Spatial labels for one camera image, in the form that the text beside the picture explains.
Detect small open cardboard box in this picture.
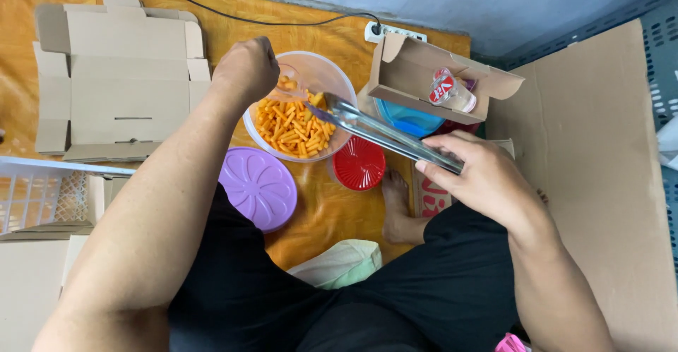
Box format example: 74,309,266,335
368,32,525,125

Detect red plastic container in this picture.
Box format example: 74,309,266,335
435,120,482,136

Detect pale green and white cloth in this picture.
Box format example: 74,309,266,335
286,239,383,290

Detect person's left hand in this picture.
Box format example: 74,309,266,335
212,36,281,105

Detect metal tongs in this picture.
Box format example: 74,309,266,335
305,92,466,175

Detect white power strip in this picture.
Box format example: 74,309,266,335
364,21,428,44

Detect person's bare foot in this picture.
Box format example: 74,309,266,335
381,169,431,246

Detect small clear plastic cup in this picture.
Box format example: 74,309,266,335
275,65,309,103

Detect pile of flat cardboard sheets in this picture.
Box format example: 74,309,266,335
0,174,130,352

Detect black power cable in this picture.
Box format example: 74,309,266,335
108,0,382,36

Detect red-printed cardboard carton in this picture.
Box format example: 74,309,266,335
411,139,516,219

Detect white plastic basket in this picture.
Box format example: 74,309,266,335
0,156,136,235

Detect pink plastic object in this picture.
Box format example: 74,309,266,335
495,333,530,352

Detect large brown cardboard sheet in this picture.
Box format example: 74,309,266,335
485,19,678,352

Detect stack of flat cardboard boxes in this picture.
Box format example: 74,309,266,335
33,0,213,163

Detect grey-blue perforated plastic crate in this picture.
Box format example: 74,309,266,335
498,0,678,268

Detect orange wood-pattern floor mat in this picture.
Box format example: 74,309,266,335
0,0,471,272

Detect purple flower-pattern lid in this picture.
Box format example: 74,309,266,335
218,147,298,234

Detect heap of orange snack sticks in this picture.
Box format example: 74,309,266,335
255,91,337,158

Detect red ribbed lid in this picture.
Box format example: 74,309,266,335
329,135,387,192

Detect sealed water cup red label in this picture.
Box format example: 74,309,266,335
428,67,477,113

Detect blue plastic container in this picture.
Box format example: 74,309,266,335
374,98,447,139

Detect large clear plastic tub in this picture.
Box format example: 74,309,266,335
243,50,358,163

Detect person's black shorts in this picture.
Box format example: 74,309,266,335
168,183,531,352

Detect person's right hand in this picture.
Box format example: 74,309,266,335
415,131,550,234

